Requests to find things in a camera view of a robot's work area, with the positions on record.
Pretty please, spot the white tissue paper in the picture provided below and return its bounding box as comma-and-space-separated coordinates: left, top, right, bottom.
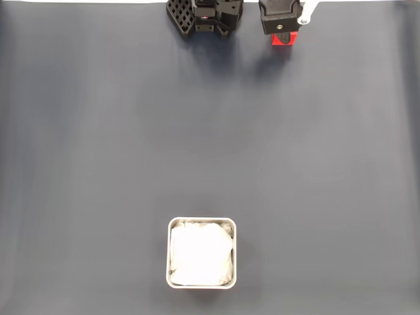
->
169, 221, 234, 286

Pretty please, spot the red cube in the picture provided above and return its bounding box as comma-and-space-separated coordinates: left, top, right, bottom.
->
271, 31, 299, 47

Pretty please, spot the dark grey table mat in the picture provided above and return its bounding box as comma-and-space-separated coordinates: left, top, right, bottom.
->
0, 2, 420, 315

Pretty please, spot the camera board on white mount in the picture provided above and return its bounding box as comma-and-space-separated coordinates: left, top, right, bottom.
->
297, 0, 320, 26

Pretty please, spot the square metal box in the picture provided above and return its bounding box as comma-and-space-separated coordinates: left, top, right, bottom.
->
166, 216, 238, 290

